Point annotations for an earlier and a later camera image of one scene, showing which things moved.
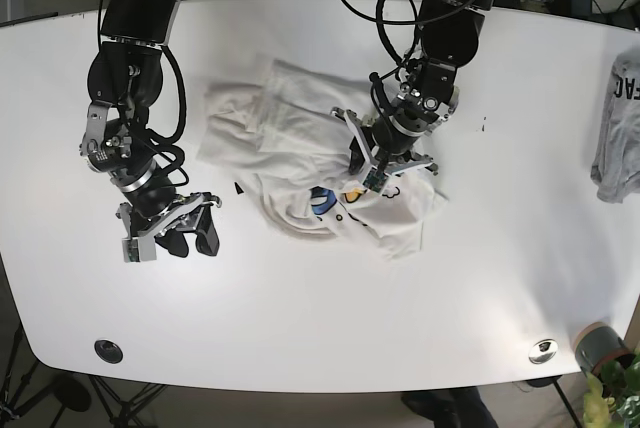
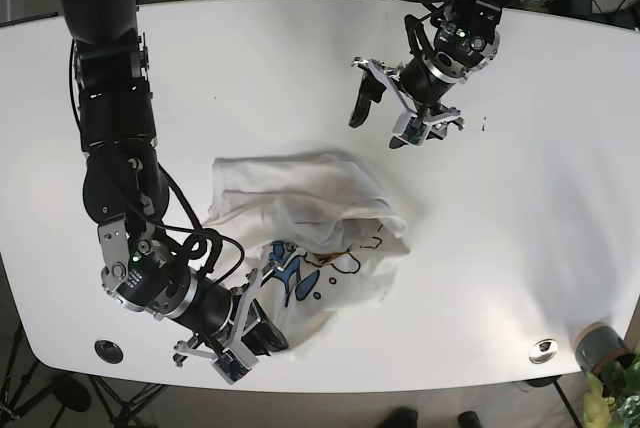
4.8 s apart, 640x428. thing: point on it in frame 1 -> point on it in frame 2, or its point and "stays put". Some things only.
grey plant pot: [598, 344] stays put
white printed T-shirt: [279, 131] -> [321, 231]
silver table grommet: [542, 351] stays put
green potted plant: [614, 400] stays put
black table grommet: [108, 351] stays put
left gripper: [159, 213] -> [147, 279]
